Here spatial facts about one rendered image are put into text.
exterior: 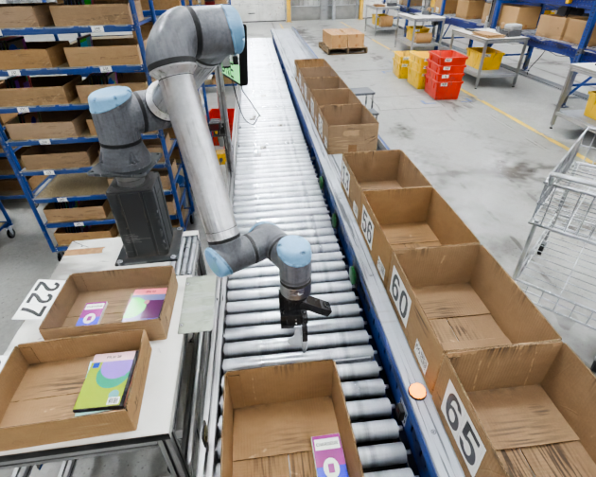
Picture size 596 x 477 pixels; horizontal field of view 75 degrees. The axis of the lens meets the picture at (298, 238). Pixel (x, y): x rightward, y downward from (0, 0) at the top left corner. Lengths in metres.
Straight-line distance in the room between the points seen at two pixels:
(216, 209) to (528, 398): 0.91
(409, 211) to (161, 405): 1.14
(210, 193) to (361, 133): 1.44
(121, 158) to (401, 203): 1.09
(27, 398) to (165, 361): 0.38
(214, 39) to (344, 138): 1.35
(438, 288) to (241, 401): 0.72
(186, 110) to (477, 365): 0.92
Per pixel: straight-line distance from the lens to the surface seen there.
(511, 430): 1.11
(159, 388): 1.31
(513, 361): 1.09
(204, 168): 1.01
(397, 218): 1.66
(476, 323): 1.31
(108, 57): 2.63
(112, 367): 1.35
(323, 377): 1.13
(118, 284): 1.66
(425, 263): 1.31
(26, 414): 1.42
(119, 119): 1.56
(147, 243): 1.76
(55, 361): 1.51
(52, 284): 1.65
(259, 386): 1.13
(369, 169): 1.96
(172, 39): 1.03
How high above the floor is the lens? 1.77
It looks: 35 degrees down
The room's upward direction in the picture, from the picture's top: 1 degrees counter-clockwise
